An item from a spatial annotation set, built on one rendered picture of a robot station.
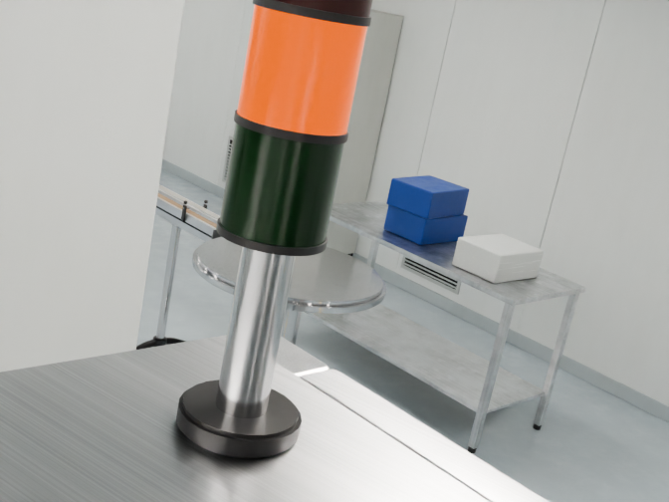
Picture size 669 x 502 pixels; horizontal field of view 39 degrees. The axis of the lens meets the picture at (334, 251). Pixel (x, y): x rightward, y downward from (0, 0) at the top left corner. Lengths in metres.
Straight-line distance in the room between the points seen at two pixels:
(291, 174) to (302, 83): 0.04
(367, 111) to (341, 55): 7.04
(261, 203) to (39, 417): 0.15
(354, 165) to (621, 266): 2.31
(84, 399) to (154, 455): 0.06
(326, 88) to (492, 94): 6.54
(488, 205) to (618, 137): 1.13
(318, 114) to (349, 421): 0.17
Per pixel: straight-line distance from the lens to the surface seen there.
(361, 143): 7.47
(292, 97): 0.39
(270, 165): 0.40
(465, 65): 7.10
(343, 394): 0.52
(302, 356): 0.56
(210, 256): 4.43
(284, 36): 0.39
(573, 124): 6.54
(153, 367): 0.51
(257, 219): 0.40
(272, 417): 0.45
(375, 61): 7.37
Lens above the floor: 2.32
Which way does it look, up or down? 17 degrees down
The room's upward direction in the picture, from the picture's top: 11 degrees clockwise
